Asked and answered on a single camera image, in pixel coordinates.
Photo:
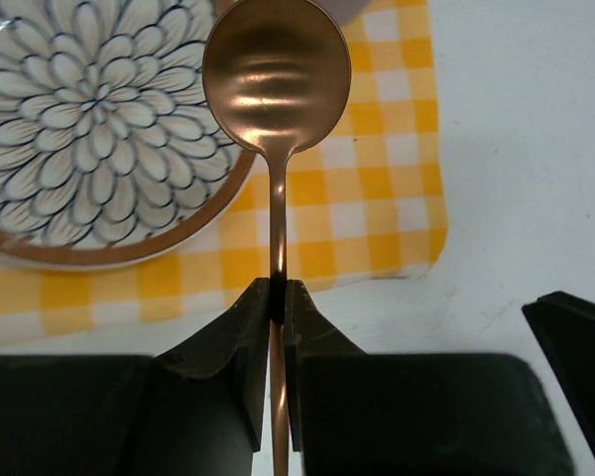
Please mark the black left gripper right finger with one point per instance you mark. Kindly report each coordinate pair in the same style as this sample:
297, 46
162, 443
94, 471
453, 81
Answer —
355, 413

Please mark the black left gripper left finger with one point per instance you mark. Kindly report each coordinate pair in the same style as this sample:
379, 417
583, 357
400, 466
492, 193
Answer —
195, 409

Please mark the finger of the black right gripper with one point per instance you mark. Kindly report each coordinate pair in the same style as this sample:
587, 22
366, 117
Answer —
564, 327

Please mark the yellow white checkered cloth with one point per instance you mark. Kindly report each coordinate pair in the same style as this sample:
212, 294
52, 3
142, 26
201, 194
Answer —
367, 202

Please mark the floral plate with brown rim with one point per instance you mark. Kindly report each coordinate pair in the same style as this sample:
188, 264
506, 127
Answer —
109, 154

